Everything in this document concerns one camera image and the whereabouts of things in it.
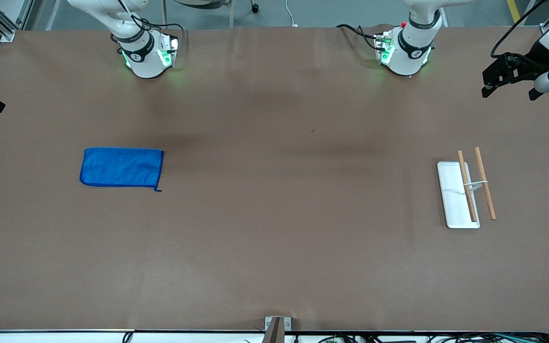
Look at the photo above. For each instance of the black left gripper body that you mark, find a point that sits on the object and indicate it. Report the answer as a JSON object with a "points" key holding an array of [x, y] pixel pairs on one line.
{"points": [[530, 63]]}

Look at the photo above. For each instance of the blue microfibre towel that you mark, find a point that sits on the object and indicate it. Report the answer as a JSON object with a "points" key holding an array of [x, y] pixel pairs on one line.
{"points": [[122, 166]]}

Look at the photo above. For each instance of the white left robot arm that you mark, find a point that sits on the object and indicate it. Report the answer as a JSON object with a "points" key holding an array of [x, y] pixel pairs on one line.
{"points": [[408, 52]]}

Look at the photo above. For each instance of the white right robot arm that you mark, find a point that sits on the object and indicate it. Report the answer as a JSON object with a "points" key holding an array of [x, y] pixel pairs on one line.
{"points": [[146, 62]]}

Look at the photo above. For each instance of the wooden rack rod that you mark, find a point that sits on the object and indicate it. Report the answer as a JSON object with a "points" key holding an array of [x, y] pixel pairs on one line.
{"points": [[486, 190], [466, 181]]}

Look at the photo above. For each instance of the black chair caster wheel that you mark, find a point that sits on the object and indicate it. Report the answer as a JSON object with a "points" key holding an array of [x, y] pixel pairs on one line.
{"points": [[255, 7]]}

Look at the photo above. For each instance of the white rack bracket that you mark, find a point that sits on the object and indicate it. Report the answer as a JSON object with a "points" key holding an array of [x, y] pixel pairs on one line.
{"points": [[474, 186]]}

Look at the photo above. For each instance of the white rack base plate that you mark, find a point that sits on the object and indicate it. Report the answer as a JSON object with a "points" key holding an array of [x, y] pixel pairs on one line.
{"points": [[451, 200]]}

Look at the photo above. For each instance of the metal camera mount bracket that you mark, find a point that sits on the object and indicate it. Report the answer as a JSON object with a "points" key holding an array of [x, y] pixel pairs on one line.
{"points": [[277, 328]]}

